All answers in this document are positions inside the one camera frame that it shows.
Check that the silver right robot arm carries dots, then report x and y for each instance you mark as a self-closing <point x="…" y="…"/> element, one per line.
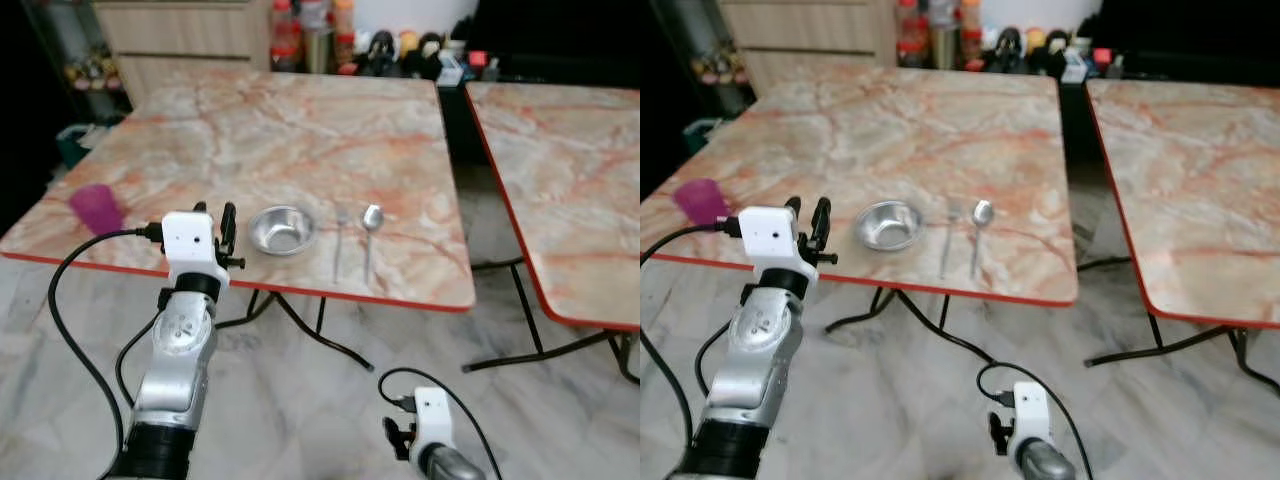
<point x="450" y="467"/>
<point x="1045" y="463"/>

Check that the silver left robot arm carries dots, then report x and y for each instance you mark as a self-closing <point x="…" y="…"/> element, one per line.
<point x="755" y="350"/>
<point x="180" y="350"/>

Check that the small steel bowl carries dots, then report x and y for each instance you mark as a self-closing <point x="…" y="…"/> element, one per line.
<point x="282" y="232"/>
<point x="888" y="227"/>

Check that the purple plastic cup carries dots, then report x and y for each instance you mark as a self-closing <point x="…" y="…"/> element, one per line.
<point x="95" y="207"/>
<point x="700" y="200"/>

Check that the black folding table legs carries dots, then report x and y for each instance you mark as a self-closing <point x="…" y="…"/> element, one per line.
<point x="943" y="312"/>
<point x="320" y="318"/>
<point x="1160" y="335"/>
<point x="527" y="310"/>

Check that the steel fork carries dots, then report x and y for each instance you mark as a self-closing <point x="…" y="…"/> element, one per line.
<point x="947" y="242"/>
<point x="339" y="245"/>

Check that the green plastic bin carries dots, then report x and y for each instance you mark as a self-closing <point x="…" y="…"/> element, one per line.
<point x="75" y="145"/>
<point x="700" y="135"/>

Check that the steel spoon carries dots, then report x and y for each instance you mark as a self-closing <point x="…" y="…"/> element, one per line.
<point x="983" y="211"/>
<point x="372" y="216"/>

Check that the dark shelf with jars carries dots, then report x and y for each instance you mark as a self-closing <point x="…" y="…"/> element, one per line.
<point x="715" y="60"/>
<point x="85" y="65"/>

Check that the light wooden cabinet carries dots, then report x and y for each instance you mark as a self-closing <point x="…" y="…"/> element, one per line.
<point x="810" y="30"/>
<point x="185" y="35"/>

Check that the red labelled bottle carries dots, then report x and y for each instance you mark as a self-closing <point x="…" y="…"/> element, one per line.
<point x="284" y="38"/>
<point x="910" y="35"/>

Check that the steel canister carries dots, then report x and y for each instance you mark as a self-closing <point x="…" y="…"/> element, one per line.
<point x="943" y="47"/>
<point x="316" y="50"/>

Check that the orange sauce bottle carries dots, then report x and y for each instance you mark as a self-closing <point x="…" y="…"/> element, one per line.
<point x="970" y="33"/>
<point x="344" y="35"/>

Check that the black sauce bottle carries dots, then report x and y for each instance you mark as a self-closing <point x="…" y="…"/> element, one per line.
<point x="1006" y="52"/>
<point x="379" y="55"/>

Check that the yellow capped bottle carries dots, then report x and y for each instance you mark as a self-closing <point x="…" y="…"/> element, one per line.
<point x="1035" y="41"/>
<point x="408" y="44"/>

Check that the black bottle with label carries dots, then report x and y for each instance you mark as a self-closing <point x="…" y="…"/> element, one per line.
<point x="430" y="55"/>
<point x="1056" y="50"/>

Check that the small white box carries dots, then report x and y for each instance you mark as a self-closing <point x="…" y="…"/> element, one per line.
<point x="1075" y="68"/>
<point x="450" y="72"/>

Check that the red capped container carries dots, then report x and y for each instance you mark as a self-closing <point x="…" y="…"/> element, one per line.
<point x="477" y="62"/>
<point x="1101" y="58"/>

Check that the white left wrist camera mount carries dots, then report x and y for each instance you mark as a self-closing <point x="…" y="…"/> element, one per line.
<point x="190" y="245"/>
<point x="768" y="242"/>

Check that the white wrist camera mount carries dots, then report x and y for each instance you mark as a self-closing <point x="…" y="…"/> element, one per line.
<point x="768" y="242"/>
<point x="190" y="245"/>
<point x="1031" y="410"/>
<point x="432" y="415"/>

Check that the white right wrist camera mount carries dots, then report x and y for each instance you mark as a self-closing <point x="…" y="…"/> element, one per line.
<point x="432" y="415"/>
<point x="1031" y="410"/>

